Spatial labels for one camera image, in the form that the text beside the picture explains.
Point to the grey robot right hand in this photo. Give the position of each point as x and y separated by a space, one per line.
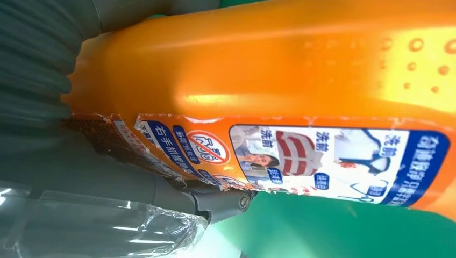
71 178

